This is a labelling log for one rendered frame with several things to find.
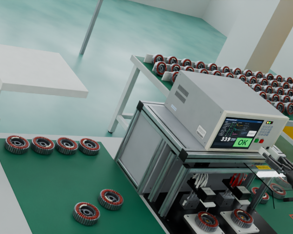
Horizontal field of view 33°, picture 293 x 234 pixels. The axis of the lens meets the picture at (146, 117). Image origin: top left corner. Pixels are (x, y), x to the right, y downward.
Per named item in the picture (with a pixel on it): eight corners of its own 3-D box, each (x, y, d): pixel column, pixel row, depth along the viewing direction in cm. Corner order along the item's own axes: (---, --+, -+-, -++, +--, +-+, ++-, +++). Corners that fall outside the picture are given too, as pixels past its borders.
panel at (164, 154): (237, 189, 274) (262, 146, 262) (143, 193, 235) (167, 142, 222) (236, 187, 275) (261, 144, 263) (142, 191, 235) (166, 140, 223)
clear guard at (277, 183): (306, 206, 235) (312, 197, 233) (274, 209, 221) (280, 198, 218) (262, 164, 258) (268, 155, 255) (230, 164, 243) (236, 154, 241)
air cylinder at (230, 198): (229, 206, 255) (235, 198, 253) (219, 207, 251) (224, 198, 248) (224, 199, 259) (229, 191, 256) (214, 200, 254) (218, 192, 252)
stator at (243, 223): (254, 228, 244) (258, 222, 242) (239, 230, 237) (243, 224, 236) (241, 212, 252) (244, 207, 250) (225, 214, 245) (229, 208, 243)
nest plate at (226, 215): (258, 232, 244) (259, 230, 244) (237, 235, 235) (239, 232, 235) (240, 211, 254) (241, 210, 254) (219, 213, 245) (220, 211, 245)
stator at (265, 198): (245, 193, 278) (248, 188, 276) (255, 189, 286) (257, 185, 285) (260, 206, 272) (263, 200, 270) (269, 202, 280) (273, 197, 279)
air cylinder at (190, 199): (196, 208, 241) (200, 200, 238) (184, 209, 236) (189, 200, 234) (190, 202, 244) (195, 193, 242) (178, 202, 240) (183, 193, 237)
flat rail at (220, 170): (274, 172, 253) (276, 167, 252) (183, 173, 215) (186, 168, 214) (272, 171, 254) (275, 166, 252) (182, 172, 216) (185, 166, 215)
